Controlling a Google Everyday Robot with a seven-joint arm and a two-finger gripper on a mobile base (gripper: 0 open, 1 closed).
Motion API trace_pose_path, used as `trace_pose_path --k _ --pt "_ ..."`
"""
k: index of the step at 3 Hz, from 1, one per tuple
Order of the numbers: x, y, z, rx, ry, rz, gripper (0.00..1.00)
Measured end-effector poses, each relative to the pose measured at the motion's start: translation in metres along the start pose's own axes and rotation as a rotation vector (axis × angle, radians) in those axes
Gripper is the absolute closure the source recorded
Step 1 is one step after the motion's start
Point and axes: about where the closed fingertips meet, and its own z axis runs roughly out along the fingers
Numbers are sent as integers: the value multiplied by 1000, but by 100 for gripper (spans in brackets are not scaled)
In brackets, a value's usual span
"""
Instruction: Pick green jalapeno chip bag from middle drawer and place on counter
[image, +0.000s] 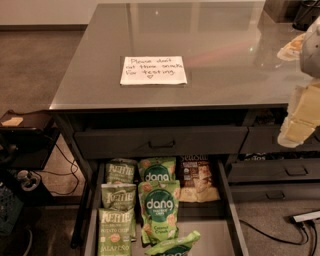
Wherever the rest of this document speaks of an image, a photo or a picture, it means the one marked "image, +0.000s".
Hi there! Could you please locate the black cup on counter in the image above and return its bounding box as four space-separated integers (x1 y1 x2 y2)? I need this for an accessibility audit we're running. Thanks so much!
293 0 320 31

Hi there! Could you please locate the front green Dang chip bag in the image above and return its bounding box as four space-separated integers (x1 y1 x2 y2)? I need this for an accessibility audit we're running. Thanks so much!
145 230 201 256

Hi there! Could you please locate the open middle drawer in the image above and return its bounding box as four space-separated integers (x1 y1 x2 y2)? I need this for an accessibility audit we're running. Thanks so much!
83 156 249 256

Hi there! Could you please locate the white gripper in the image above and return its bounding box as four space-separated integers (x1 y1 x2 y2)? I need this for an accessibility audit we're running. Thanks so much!
276 79 320 149

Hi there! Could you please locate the front green Kettle jalapeno bag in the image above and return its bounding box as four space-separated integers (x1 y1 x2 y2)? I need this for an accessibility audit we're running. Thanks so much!
97 209 133 256

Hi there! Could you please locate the black power cable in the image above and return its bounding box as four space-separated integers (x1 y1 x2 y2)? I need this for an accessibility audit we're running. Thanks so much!
239 219 318 256

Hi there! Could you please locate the green kettle chip bag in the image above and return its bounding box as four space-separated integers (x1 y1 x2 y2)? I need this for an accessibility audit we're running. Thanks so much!
101 184 136 211
105 158 137 184

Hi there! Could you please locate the green dang chip bag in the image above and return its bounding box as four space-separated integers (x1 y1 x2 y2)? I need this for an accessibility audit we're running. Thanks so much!
138 180 180 245
145 230 201 256
138 157 176 181

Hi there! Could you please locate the grey power strip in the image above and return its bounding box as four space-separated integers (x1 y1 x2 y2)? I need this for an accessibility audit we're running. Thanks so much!
290 210 320 223

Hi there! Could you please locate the back green Dang chip bag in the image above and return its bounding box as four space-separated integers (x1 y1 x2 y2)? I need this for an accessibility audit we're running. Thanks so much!
138 157 176 181

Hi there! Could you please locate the closed top left drawer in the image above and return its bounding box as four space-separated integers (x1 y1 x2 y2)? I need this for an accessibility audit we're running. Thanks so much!
74 126 248 159

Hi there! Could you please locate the yellow sticky note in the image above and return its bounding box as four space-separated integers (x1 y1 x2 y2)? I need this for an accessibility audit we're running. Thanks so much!
1 117 23 127

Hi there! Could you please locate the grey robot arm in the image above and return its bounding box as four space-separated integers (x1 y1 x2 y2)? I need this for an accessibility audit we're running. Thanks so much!
277 17 320 148

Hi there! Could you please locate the white handwritten paper note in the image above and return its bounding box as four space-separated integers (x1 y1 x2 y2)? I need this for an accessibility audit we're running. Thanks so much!
120 56 187 85

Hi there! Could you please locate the black side cart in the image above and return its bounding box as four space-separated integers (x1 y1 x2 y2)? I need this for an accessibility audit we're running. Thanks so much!
0 110 60 206

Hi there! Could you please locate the middle green Dang chip bag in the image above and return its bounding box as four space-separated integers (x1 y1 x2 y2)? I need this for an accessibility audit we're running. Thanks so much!
138 180 180 245

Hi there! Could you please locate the middle right drawer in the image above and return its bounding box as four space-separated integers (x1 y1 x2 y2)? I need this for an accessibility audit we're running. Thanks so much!
228 158 320 183

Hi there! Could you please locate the top right drawer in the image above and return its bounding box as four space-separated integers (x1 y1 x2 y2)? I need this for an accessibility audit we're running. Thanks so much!
240 125 320 154

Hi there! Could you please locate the bottom right drawer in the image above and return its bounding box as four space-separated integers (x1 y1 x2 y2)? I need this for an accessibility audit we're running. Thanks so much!
230 183 320 202

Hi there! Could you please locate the brown seaweed snack bag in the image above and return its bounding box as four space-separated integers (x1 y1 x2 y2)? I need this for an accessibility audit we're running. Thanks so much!
178 155 220 203

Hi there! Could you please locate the back green Kettle chip bag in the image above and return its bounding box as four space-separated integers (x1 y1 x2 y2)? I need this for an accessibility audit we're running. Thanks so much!
105 158 137 184

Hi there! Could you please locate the middle green Kettle chip bag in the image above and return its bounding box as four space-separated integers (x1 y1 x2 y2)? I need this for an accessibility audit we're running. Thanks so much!
101 184 136 211

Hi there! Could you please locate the black cable near cart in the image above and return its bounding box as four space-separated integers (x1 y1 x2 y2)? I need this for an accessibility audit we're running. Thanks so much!
33 143 81 197

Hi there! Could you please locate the yellow white object on counter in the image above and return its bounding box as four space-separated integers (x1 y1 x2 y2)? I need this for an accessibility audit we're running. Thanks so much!
277 33 305 61

